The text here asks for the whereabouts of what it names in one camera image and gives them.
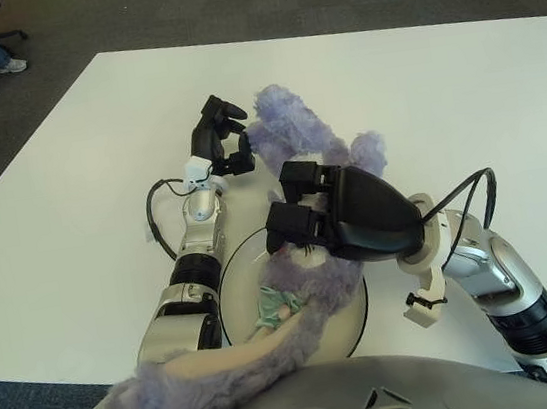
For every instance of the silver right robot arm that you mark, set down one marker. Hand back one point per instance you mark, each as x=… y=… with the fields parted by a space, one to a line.
x=503 y=260

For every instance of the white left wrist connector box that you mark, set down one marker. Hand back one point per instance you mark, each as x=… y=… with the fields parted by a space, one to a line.
x=197 y=169

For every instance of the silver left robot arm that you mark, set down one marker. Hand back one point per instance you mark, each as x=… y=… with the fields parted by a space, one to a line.
x=202 y=239

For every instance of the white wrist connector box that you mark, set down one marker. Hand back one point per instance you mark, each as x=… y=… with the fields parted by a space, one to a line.
x=197 y=169
x=427 y=315

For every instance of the white right wrist connector box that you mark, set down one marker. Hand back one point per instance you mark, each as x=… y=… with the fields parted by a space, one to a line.
x=427 y=315

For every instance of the purple plush bunny doll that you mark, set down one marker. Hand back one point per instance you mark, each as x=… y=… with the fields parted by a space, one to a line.
x=304 y=286

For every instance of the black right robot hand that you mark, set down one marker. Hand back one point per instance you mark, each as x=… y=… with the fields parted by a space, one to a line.
x=370 y=212

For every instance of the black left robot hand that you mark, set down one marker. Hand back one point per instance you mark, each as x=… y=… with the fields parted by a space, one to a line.
x=205 y=143

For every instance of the white sneaker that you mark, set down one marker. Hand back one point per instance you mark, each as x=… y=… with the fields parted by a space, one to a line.
x=13 y=66

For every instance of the white plate with black rim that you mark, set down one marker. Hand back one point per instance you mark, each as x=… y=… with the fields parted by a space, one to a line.
x=349 y=320

